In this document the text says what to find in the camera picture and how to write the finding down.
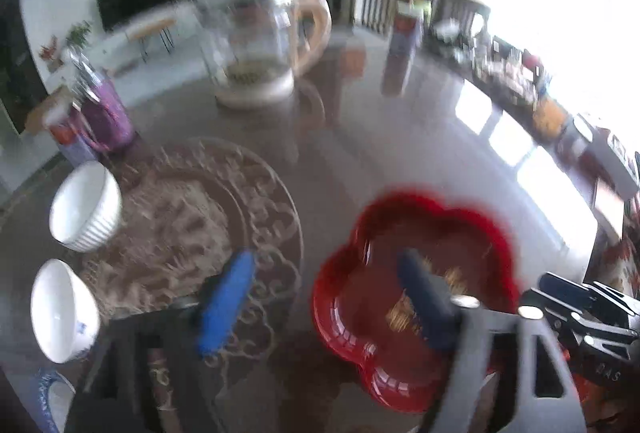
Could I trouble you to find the orange fuzzy clothing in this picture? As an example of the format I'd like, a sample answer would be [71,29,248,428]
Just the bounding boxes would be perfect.
[560,348,616,433]

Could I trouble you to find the floral seat cushion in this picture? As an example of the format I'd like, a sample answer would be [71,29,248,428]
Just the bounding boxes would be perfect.
[600,233,640,299]

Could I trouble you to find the green potted plant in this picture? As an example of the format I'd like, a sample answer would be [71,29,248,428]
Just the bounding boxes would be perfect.
[65,20,93,51]

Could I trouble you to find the wooden bench with metal legs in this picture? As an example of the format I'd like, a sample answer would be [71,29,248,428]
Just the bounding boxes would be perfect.
[125,15,176,62]

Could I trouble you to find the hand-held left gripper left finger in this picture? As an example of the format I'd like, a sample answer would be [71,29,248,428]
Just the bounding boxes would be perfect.
[65,249,257,433]

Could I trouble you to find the white bowl with blue flowers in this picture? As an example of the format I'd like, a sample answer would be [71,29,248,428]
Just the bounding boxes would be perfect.
[30,259,101,364]

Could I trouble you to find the silver and red tin can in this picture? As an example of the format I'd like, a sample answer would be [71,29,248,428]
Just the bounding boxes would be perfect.
[45,105,101,168]

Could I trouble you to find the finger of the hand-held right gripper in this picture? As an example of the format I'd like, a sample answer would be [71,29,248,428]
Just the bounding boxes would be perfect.
[520,288,640,349]
[539,272,640,316]

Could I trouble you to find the white ribbed bowl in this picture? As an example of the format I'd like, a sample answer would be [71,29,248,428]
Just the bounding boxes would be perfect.
[49,161,123,253]

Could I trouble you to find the white television cabinet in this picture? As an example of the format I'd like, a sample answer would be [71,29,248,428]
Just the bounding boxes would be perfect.
[45,5,201,78]

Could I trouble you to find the cardboard box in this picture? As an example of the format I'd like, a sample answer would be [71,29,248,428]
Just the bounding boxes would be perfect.
[25,85,76,134]

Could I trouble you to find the brown flat box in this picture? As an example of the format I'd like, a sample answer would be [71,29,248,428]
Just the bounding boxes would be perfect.
[590,178,626,239]

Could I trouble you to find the flask with purple knitted cover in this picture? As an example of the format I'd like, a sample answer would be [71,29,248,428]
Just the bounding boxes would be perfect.
[70,48,136,154]

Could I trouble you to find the glass electric kettle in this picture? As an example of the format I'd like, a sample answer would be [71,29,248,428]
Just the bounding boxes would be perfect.
[192,0,333,108]

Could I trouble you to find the jar with orange contents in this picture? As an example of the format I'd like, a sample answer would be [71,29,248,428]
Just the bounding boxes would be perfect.
[530,95,568,141]

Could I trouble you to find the blue patterned bowl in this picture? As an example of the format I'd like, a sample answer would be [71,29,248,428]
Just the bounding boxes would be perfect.
[32,368,76,433]

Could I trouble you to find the red flowers in vase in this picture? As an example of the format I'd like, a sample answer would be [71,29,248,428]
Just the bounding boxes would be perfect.
[39,38,63,68]

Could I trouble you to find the red flower-shaped plate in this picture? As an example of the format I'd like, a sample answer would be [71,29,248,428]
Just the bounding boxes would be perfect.
[311,185,523,414]

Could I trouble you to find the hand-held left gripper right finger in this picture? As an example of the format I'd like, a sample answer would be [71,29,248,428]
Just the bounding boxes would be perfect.
[397,249,588,433]

